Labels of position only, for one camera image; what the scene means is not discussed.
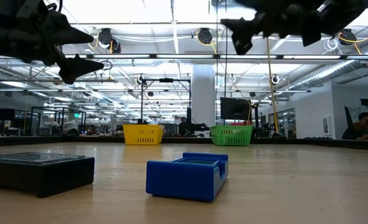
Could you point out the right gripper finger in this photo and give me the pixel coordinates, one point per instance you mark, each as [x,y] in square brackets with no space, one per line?
[243,43]
[246,25]

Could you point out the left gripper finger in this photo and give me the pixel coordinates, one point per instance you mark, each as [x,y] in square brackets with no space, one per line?
[78,68]
[68,35]

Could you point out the black distant robot arm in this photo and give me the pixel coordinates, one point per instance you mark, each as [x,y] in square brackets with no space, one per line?
[193,127]

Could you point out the white pillar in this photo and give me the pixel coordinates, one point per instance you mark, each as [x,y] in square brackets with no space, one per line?
[204,93]

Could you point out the black monitor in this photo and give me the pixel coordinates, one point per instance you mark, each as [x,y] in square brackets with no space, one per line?
[235,109]

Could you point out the small red object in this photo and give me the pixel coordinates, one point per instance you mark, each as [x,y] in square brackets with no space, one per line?
[243,123]

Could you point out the small dark monitor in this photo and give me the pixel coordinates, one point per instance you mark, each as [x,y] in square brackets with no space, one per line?
[3,114]

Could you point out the yellow plastic basket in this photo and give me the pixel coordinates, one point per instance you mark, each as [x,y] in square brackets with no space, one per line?
[143,135]

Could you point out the green plastic basket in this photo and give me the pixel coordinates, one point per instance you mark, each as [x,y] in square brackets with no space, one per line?
[232,137]

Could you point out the black case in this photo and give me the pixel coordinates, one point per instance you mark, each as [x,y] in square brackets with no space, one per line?
[37,177]

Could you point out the person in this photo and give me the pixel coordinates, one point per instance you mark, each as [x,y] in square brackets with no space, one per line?
[362,127]

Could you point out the blue case with screen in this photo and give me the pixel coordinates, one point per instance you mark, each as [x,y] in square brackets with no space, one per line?
[180,180]

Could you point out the black distant rig frame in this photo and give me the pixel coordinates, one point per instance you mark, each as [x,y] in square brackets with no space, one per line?
[166,80]
[59,108]

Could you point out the silver ventilation duct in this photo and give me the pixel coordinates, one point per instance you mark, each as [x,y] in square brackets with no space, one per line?
[333,71]

